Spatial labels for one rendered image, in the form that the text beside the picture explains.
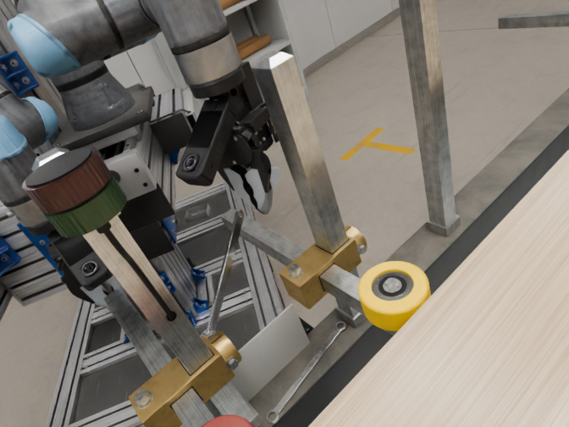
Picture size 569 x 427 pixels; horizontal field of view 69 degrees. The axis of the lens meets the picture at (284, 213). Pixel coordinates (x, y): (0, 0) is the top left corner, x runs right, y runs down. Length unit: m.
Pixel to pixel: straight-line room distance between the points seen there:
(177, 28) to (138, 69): 2.77
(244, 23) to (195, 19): 3.25
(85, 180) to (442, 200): 0.62
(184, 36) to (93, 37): 0.13
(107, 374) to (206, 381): 1.14
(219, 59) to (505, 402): 0.45
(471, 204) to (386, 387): 0.57
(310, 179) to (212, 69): 0.18
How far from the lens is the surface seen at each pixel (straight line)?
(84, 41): 0.59
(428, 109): 0.71
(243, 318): 1.52
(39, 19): 0.60
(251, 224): 0.75
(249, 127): 0.56
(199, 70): 0.52
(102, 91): 1.00
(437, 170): 0.76
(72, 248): 0.70
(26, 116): 0.83
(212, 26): 0.51
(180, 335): 0.51
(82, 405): 1.67
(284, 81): 0.49
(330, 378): 0.71
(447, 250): 0.83
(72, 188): 0.34
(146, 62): 3.31
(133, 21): 0.59
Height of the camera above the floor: 1.27
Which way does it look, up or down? 34 degrees down
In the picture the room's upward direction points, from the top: 21 degrees counter-clockwise
